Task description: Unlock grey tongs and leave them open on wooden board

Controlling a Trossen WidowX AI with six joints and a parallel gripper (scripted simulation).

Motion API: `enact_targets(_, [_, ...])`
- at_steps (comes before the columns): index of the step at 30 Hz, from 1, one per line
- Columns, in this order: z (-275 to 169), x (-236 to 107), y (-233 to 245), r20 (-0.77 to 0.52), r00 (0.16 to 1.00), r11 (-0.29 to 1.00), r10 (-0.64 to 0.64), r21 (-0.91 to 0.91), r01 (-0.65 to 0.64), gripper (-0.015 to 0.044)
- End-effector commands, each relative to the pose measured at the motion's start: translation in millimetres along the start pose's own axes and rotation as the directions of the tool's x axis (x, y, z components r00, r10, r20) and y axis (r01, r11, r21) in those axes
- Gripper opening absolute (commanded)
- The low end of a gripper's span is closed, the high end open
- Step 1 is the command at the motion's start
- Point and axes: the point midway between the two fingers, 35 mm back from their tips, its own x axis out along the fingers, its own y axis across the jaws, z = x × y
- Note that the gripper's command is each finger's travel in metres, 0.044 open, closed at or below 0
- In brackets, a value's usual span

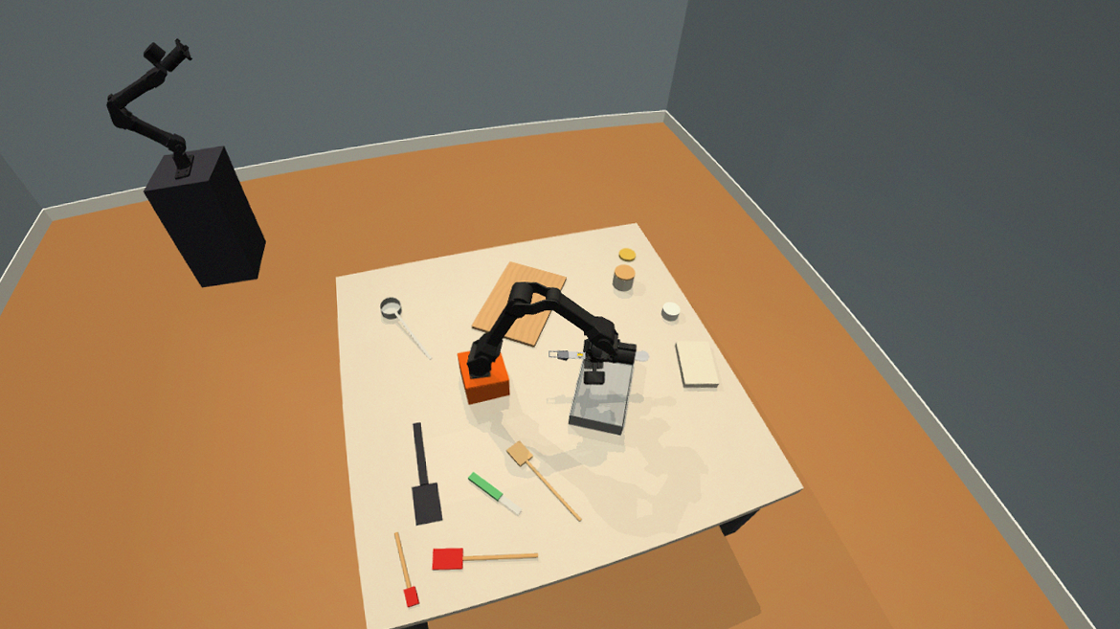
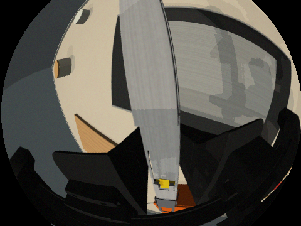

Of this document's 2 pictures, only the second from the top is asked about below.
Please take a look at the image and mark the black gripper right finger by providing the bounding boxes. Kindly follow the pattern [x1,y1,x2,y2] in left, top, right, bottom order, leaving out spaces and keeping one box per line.
[179,118,263,205]

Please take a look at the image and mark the short grey cylinder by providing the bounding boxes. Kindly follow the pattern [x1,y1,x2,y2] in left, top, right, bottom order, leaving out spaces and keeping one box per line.
[73,9,90,24]

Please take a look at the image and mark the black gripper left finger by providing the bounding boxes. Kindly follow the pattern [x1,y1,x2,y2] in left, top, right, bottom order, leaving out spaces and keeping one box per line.
[52,126,148,215]

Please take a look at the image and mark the grey cylindrical canister with orange lid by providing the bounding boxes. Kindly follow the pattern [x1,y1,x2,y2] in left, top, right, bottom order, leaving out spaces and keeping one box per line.
[55,58,72,78]

